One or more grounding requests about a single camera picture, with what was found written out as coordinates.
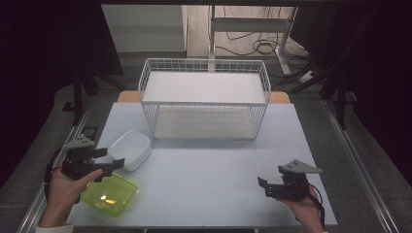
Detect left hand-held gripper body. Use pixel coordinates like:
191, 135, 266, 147
61, 134, 105, 182

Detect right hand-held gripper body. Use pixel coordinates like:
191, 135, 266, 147
266, 158, 324, 202

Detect green plastic container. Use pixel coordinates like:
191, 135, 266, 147
80, 172, 140, 217

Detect white wire rack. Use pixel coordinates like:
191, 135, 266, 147
138, 57, 272, 141

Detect person's right hand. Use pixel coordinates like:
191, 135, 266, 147
279, 186, 322, 225

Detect person's left hand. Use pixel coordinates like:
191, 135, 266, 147
48, 167, 104, 214

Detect white plastic container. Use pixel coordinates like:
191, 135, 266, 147
107, 129, 153, 172

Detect tan wooden board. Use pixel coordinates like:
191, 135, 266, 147
116, 90, 292, 105

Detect black metal stand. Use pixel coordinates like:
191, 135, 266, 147
271, 32, 359, 131
61, 57, 128, 127

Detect white power strip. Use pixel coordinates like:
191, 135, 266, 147
297, 71, 317, 83

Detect white cabinet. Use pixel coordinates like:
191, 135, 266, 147
101, 4, 189, 59

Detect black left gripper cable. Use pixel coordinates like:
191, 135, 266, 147
43, 147, 66, 203

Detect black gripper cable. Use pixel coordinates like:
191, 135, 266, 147
307, 183, 326, 228
43, 147, 66, 203

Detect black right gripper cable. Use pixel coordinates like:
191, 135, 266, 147
307, 183, 326, 228

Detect aluminium rail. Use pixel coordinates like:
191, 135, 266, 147
320, 98, 401, 233
17, 96, 95, 233

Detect black floor cables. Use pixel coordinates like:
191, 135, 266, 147
215, 6, 313, 71

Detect white desk frame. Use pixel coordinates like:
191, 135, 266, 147
208, 5, 299, 76

